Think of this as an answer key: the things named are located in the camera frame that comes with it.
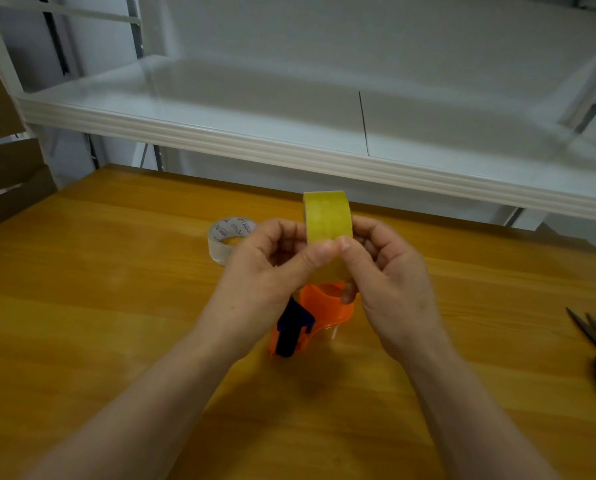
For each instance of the clear tape roll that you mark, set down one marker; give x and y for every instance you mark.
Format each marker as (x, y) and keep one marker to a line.
(218, 247)

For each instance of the person's right hand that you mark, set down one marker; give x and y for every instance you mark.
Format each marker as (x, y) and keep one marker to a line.
(393, 294)

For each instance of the yellow tape roll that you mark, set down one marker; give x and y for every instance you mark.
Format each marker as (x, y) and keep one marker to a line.
(327, 214)

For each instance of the person's left hand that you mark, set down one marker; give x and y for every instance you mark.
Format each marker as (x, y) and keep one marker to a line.
(253, 289)

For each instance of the white metal shelf rack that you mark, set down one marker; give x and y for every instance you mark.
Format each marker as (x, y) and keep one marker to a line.
(288, 124)

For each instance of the person's right forearm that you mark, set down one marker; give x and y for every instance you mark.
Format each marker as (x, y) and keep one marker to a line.
(478, 419)

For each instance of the person's left forearm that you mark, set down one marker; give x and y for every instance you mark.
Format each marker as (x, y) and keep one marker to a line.
(138, 414)

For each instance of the orange and blue tape dispenser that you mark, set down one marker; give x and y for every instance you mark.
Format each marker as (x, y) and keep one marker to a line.
(328, 307)

